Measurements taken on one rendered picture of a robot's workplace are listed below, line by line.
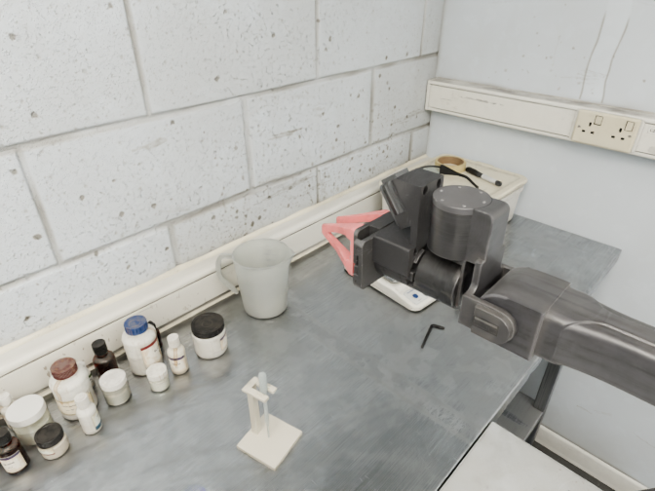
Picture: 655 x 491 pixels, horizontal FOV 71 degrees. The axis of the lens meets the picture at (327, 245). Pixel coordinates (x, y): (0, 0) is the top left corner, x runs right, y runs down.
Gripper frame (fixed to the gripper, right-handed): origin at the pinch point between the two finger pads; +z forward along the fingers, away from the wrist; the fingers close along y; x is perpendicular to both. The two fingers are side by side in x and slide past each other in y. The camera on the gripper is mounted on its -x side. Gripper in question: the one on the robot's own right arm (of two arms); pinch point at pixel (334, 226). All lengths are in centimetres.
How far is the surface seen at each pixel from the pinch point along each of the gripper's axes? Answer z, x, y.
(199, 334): 30.3, 32.5, 7.5
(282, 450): 2.5, 39.1, 10.4
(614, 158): -10, 15, -100
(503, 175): 16, 25, -93
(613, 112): -7, 2, -95
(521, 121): 15, 9, -95
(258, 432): 7.9, 38.6, 11.0
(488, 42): 31, -11, -100
